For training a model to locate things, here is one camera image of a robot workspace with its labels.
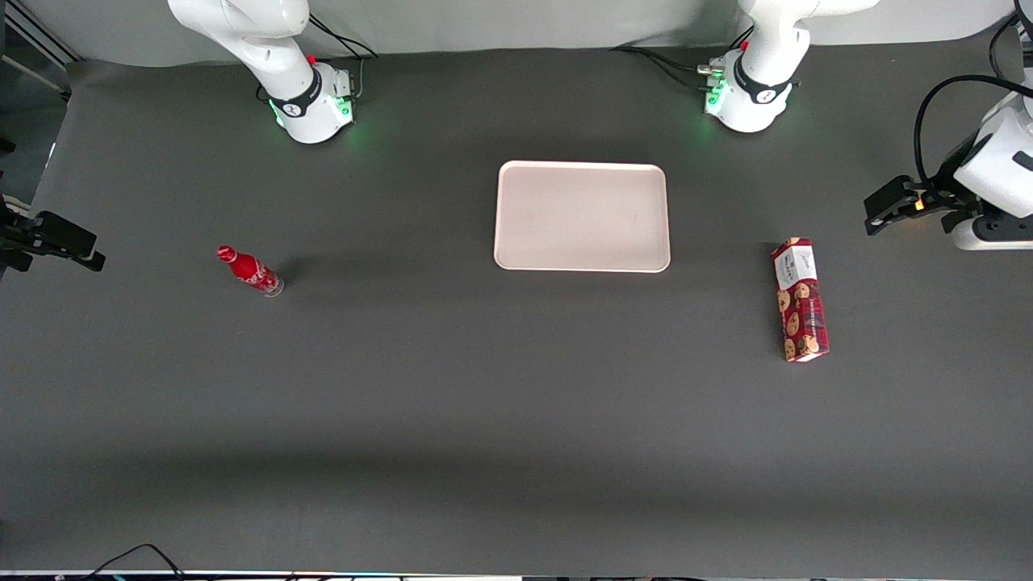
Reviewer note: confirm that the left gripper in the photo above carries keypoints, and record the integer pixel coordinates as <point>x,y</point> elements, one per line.
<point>941,201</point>

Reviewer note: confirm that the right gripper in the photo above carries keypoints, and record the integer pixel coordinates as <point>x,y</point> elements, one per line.
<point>18,235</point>

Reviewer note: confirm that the red cookie box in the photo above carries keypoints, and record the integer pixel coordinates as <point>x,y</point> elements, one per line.
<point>799,298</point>

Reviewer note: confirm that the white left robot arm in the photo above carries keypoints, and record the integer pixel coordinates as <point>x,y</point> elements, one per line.
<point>759,81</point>

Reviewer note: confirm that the pale pink plastic tray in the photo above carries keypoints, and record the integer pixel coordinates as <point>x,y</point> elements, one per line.
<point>581,218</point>

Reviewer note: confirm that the red cola bottle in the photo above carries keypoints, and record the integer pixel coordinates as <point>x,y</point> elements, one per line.
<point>248,270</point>

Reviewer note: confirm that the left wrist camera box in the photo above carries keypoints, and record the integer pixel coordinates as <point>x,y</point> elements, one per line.
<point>1001,234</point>

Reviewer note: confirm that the aluminium frame rail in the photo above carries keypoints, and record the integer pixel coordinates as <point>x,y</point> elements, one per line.
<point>40,32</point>

